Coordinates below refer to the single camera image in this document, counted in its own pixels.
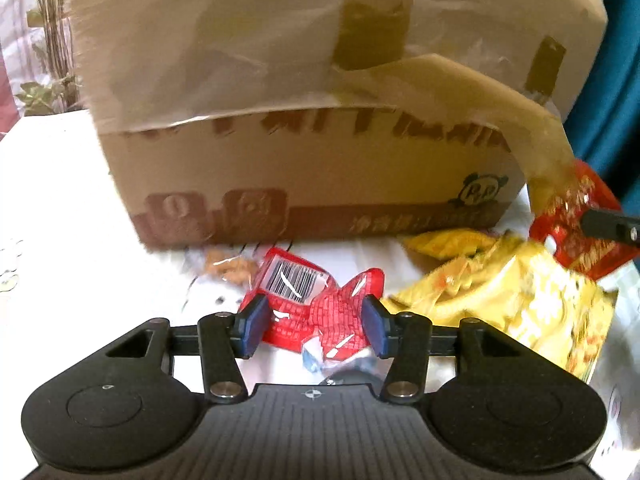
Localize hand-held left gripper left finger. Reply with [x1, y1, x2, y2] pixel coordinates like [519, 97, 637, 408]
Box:
[102, 294, 268, 405]

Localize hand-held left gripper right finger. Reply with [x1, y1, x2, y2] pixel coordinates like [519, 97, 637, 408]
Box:
[362, 294, 526, 405]

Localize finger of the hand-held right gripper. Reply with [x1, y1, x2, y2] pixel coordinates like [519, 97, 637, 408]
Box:
[577, 209, 640, 249]

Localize red grid-pattern snack packet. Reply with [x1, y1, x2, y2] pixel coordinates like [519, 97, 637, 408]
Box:
[237, 247, 388, 367]

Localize red and gold snack packet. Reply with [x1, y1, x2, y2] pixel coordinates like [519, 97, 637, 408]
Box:
[529, 160, 638, 281]

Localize cardboard box with plastic liner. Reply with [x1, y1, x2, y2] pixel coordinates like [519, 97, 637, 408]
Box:
[65, 0, 608, 257]

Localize clear packet of brown snack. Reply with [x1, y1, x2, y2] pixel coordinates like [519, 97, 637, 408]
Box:
[202, 247, 261, 283]

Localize small yellow snack packet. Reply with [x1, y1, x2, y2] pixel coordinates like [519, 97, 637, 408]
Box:
[402, 228, 501, 261]

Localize large yellow snack packet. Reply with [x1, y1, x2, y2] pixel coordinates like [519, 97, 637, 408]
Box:
[382, 232, 616, 386]

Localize teal curtain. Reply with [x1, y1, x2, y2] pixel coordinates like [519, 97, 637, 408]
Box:
[560, 0, 640, 211]

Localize red printed backdrop cloth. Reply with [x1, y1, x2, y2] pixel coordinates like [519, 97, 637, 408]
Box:
[0, 0, 93, 133]

